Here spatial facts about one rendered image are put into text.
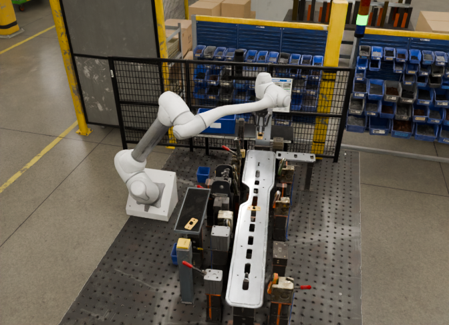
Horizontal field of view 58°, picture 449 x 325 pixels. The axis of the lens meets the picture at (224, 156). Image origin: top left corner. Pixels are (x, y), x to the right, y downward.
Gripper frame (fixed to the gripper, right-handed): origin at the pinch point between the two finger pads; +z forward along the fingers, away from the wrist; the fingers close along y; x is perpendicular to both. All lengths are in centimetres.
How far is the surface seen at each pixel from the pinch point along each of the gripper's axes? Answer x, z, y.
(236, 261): -91, 29, -6
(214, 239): -84, 21, -20
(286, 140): 32.2, 25.8, 20.1
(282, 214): -43, 35, 18
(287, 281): -105, 23, 20
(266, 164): 1.9, 28.7, 5.5
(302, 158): 12.9, 28.5, 31.7
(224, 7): 431, 30, -80
